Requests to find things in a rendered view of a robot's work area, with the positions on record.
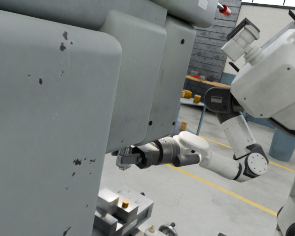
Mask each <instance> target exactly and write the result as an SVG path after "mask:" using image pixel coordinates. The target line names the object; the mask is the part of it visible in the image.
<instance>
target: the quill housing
mask: <svg viewBox="0 0 295 236"><path fill-rule="evenodd" d="M164 28H165V29H166V33H167V35H166V40H165V45H164V49H163V54H162V60H161V64H160V69H159V74H158V78H157V83H156V87H155V93H154V98H153V102H152V107H151V112H150V116H149V120H148V125H147V131H146V136H145V138H144V140H143V141H142V142H140V143H137V144H134V145H133V146H136V147H138V146H143V145H145V144H148V143H150V142H153V141H156V140H159V139H162V138H164V137H167V136H169V135H170V134H171V133H172V131H173V128H174V125H175V120H176V116H177V111H178V107H179V103H180V99H181V95H182V91H183V87H184V82H185V78H186V74H187V70H188V65H189V62H190V58H191V53H192V49H193V44H194V40H195V37H196V31H195V28H194V27H193V26H192V25H191V24H189V23H187V22H184V21H182V20H180V19H177V18H175V17H173V16H171V15H168V14H167V15H166V20H165V25H164Z"/></svg>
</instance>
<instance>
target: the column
mask: <svg viewBox="0 0 295 236"><path fill-rule="evenodd" d="M121 60H122V48H121V45H120V43H119V42H118V40H117V39H116V38H115V37H113V36H111V35H109V34H107V33H103V32H99V31H95V30H90V29H85V28H80V27H76V26H72V25H67V24H62V23H58V22H53V21H48V20H44V19H39V18H35V17H31V16H26V15H21V14H16V13H12V12H8V11H3V10H0V236H91V235H92V229H93V223H94V218H95V212H96V205H97V199H98V194H99V188H100V182H101V177H102V171H103V164H104V159H105V153H106V147H107V142H108V136H109V130H110V125H111V117H112V112H113V106H114V101H115V95H116V90H117V84H118V77H119V71H120V65H121Z"/></svg>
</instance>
